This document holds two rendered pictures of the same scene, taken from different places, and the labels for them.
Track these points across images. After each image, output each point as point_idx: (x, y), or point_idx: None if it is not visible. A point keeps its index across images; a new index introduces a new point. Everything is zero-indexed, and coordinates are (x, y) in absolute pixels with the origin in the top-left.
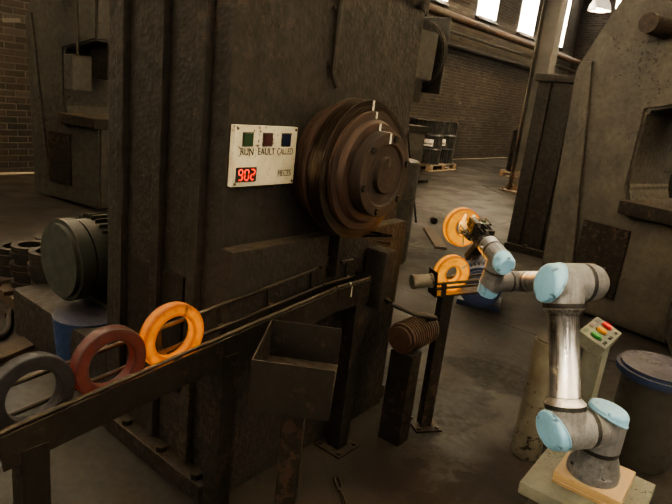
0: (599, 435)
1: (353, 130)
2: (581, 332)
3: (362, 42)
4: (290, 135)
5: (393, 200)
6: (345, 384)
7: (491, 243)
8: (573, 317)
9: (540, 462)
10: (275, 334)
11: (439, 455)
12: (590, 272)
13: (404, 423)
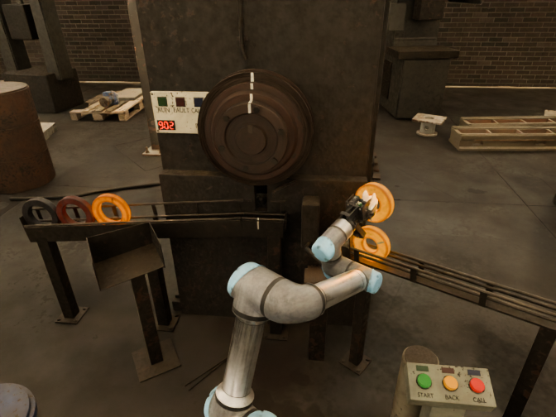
0: None
1: (222, 99)
2: (406, 365)
3: (282, 13)
4: (200, 98)
5: (269, 161)
6: None
7: (330, 227)
8: (240, 323)
9: None
10: (150, 232)
11: (325, 387)
12: (262, 289)
13: (313, 346)
